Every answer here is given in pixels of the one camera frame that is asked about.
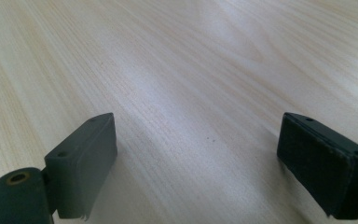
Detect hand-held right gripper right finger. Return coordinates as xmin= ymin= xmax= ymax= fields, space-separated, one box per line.
xmin=276 ymin=112 xmax=358 ymax=220

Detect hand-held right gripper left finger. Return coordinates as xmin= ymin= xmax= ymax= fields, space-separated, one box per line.
xmin=43 ymin=112 xmax=118 ymax=221

